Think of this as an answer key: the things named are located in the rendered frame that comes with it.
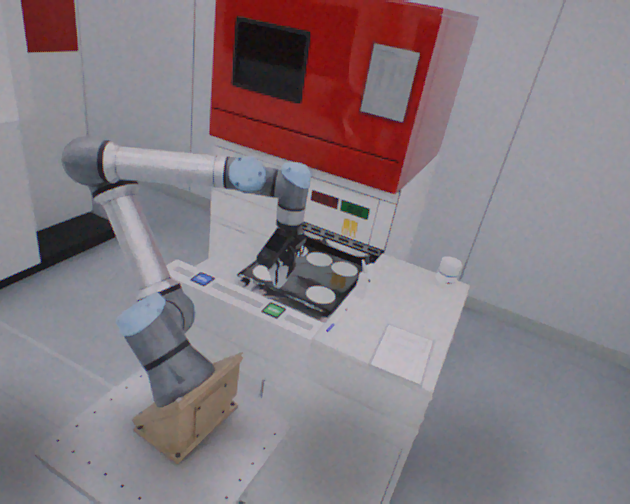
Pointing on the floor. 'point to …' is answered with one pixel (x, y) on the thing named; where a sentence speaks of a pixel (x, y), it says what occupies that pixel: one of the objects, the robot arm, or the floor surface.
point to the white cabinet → (317, 436)
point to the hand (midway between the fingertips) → (276, 285)
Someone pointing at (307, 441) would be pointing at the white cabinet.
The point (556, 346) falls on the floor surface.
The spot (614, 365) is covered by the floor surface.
